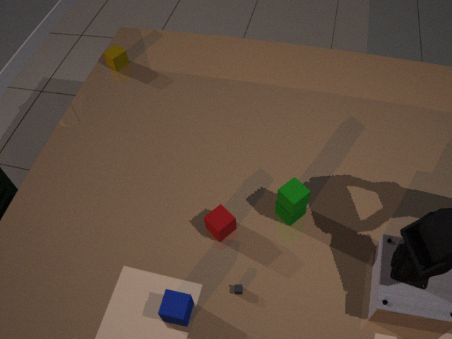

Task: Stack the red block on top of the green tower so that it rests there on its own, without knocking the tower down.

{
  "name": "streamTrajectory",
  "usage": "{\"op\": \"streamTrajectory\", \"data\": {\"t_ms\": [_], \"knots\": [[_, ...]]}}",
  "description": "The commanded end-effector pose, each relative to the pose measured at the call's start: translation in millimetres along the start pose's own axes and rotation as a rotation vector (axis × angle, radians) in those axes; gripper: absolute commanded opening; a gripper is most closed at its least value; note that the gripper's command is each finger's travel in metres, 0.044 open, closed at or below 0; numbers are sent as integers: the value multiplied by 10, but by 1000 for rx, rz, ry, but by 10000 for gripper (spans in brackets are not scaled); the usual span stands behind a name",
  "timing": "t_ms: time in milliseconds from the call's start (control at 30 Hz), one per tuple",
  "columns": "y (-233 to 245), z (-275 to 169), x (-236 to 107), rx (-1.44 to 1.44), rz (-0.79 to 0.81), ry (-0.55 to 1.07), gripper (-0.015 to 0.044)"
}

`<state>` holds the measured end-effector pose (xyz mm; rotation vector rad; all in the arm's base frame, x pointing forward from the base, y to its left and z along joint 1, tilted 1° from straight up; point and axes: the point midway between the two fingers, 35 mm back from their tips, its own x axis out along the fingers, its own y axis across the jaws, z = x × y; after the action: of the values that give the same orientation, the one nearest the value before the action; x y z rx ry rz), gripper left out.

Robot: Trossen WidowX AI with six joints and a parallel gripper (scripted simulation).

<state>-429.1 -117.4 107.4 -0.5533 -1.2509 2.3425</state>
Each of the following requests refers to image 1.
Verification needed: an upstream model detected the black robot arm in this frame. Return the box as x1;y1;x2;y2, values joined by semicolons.
390;208;452;289

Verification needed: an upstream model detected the yellow cube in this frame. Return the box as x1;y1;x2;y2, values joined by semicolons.
103;44;129;71

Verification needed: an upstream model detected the red block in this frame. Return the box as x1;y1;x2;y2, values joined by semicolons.
204;204;237;242

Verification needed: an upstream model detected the green block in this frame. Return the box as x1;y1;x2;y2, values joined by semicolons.
277;177;311;216
275;201;307;226

